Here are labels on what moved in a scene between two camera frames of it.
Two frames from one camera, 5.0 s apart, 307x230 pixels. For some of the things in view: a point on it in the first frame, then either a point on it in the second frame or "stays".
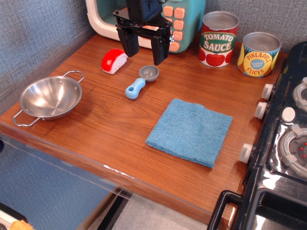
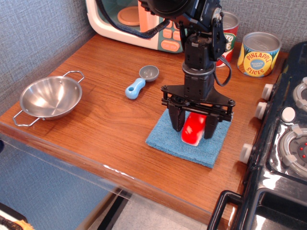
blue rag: (190, 131) stays
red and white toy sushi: (113, 60) -> (193, 128)
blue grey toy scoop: (147, 73) stays
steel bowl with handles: (51, 98) stays
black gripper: (144, 16) -> (198, 94)
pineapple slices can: (259, 54) stays
